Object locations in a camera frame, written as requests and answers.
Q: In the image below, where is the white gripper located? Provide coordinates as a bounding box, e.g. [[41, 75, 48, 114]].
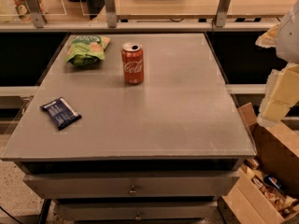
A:
[[255, 0, 299, 127]]

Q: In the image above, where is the red coke can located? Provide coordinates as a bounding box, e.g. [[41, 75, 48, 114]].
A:
[[121, 43, 144, 85]]

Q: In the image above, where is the blue pepsi can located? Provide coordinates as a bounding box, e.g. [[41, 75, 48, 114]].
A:
[[263, 175, 284, 192]]

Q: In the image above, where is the blue rxbar blueberry wrapper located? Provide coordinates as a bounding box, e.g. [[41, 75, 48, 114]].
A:
[[40, 97, 81, 131]]

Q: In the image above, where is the cardboard box of snacks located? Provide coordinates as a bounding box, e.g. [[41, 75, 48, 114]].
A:
[[220, 104, 299, 224]]

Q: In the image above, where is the grey upper drawer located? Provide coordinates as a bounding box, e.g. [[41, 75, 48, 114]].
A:
[[23, 171, 239, 200]]

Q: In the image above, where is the grey drawer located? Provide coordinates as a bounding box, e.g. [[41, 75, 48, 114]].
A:
[[55, 202, 218, 221], [23, 171, 239, 200]]

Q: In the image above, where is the green chip bag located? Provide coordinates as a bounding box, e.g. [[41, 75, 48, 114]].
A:
[[65, 35, 110, 66]]

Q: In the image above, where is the grey lower drawer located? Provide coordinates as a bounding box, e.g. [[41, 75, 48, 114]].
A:
[[55, 202, 218, 221]]

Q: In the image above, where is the orange snack package background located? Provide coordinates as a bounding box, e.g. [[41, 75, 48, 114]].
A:
[[5, 0, 45, 17]]

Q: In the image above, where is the right metal bracket post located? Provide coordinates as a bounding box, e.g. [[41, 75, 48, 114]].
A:
[[214, 0, 231, 27]]

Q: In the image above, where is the metal bracket post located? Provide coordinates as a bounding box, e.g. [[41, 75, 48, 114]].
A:
[[25, 0, 47, 28], [214, 0, 231, 27], [105, 0, 118, 28]]

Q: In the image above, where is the middle metal bracket post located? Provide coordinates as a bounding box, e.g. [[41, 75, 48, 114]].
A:
[[105, 0, 118, 28]]

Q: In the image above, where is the left metal bracket post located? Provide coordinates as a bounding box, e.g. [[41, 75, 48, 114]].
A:
[[25, 0, 47, 28]]

